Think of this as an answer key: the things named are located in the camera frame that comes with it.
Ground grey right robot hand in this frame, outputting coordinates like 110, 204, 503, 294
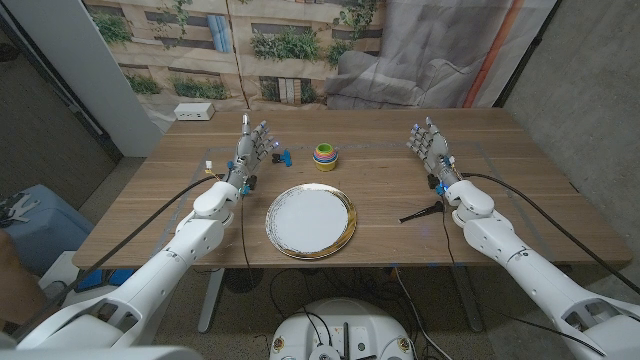
405, 117, 461, 189

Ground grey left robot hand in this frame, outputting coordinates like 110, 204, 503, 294
225, 113, 279, 194

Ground black makeup brush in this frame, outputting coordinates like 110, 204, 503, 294
398, 200, 445, 225

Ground stacked colourful toy cups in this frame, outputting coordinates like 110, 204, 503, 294
312, 142, 340, 173

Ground white plate with gold rim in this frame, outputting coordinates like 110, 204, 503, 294
264, 182, 358, 261

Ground white power strip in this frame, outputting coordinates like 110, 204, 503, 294
173, 102, 216, 122

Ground printed backdrop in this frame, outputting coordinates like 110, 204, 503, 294
82, 0, 559, 134

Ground black round base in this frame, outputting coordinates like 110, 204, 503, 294
223, 268, 265, 295

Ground black backdrop stand pole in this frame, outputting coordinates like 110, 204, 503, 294
492, 0, 565, 109

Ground white table leg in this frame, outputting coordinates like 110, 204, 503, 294
197, 268, 226, 335

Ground blue plastic object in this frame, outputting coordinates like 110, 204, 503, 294
74, 268, 136, 294

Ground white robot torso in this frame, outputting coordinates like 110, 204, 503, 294
268, 297, 416, 360

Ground blue storage bin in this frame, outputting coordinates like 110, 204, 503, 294
0, 183, 95, 276

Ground white box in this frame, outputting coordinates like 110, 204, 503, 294
37, 249, 84, 306

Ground grey metal tool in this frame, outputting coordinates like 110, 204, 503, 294
0, 192, 41, 229

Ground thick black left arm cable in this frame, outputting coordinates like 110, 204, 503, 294
12, 173, 226, 341

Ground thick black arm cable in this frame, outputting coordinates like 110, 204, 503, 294
12, 173, 226, 341
460, 171, 640, 296

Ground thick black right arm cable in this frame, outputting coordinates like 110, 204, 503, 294
460, 171, 640, 296

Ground grey floor cable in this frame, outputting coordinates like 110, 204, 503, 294
393, 267, 454, 360

